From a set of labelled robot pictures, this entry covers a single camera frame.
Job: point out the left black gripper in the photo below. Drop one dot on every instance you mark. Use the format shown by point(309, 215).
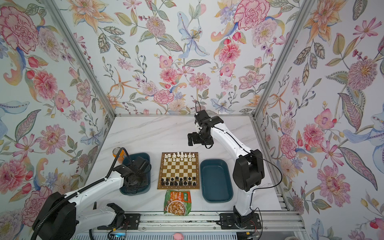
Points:
point(136, 189)

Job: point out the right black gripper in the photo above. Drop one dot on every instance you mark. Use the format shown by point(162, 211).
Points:
point(196, 141)

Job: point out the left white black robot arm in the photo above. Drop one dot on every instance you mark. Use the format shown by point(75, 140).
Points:
point(66, 215)

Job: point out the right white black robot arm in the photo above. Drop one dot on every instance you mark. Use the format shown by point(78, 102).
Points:
point(248, 170)

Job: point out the white chess piece row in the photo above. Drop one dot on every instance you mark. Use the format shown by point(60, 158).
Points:
point(180, 155)

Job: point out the black chess piece rows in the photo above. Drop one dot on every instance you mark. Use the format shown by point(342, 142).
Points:
point(179, 181)

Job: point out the wooden chess board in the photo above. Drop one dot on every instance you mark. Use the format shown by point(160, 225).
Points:
point(179, 168)

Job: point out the left teal plastic bin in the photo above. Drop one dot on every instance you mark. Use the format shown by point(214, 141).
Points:
point(132, 157)

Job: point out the teal plastic bin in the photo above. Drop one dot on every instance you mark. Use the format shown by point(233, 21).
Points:
point(216, 181)
point(132, 157)

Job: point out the orange soda can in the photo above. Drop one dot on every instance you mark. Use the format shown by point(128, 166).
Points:
point(120, 155)

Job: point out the instant noodle snack packet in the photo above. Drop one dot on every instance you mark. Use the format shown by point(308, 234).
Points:
point(178, 203)

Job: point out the right teal plastic bin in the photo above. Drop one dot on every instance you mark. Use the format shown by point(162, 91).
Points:
point(216, 181)

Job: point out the pink round object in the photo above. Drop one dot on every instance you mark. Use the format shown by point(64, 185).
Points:
point(178, 236)

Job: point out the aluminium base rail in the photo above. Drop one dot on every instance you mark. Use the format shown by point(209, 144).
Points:
point(264, 221)

